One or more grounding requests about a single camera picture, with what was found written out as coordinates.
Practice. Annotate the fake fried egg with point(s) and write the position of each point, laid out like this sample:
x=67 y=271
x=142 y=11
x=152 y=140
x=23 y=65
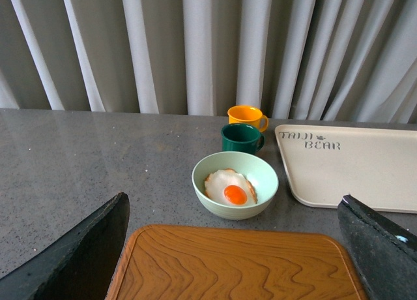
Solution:
x=231 y=188

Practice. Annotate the wooden tray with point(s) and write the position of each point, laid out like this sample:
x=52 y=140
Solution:
x=184 y=262

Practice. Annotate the yellow enamel mug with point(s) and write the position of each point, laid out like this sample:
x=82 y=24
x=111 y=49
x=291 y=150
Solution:
x=248 y=115

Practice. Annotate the dark green enamel mug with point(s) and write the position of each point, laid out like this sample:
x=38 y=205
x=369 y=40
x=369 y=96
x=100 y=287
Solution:
x=242 y=137

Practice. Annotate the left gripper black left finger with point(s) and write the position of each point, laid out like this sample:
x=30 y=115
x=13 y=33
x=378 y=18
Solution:
x=80 y=264

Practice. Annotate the light green bowl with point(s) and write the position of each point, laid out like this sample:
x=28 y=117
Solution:
x=258 y=172

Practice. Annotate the grey curtain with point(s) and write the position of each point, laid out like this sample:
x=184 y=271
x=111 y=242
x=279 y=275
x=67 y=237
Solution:
x=332 y=60

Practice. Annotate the cream bear tray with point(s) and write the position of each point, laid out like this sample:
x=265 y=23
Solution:
x=375 y=166

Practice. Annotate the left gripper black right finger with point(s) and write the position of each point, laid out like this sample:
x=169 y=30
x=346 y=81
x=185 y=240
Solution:
x=384 y=253

